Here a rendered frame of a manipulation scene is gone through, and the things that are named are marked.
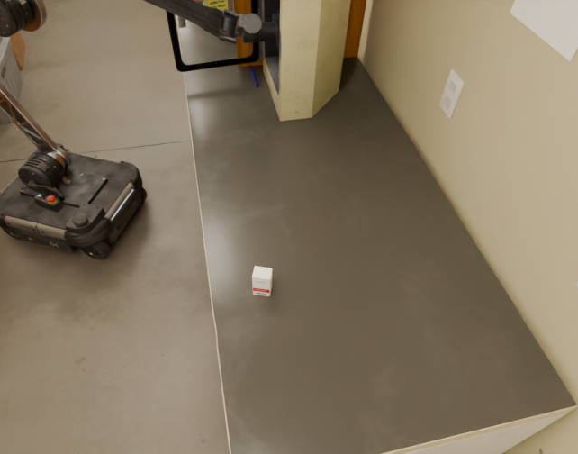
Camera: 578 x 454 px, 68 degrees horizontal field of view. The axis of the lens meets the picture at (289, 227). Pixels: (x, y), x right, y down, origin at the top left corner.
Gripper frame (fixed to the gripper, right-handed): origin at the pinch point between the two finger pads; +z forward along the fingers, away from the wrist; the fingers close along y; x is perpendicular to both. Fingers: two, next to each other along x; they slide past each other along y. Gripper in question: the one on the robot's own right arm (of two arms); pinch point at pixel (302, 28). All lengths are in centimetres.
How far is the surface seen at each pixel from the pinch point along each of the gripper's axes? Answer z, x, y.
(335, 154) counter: 3.5, 23.9, -34.8
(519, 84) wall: 34, -14, -62
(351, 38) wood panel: 25.3, 16.1, 22.4
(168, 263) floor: -65, 117, 3
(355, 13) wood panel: 25.4, 6.5, 22.4
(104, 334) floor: -94, 116, -31
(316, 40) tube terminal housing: 0.6, -3.3, -15.2
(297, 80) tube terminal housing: -4.8, 9.0, -15.2
